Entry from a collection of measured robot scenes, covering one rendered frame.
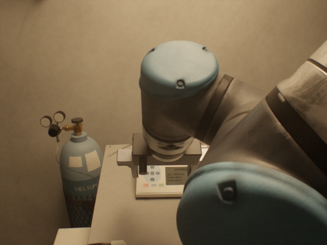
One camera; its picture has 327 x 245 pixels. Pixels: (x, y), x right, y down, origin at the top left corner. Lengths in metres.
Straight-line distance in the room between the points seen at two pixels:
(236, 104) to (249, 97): 0.02
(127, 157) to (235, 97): 0.28
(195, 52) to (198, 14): 1.13
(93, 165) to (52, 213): 0.80
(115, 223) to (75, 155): 0.61
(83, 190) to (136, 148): 0.82
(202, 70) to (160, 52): 0.06
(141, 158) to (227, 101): 0.23
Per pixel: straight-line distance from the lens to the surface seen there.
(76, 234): 0.87
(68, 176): 1.20
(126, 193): 0.69
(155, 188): 0.66
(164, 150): 0.36
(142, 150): 0.42
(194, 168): 0.52
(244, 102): 0.25
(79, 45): 1.36
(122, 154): 0.48
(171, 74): 0.24
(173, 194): 0.66
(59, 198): 1.78
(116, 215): 0.62
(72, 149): 1.15
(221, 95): 0.25
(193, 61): 0.26
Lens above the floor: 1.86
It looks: 20 degrees down
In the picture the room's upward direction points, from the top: 1 degrees clockwise
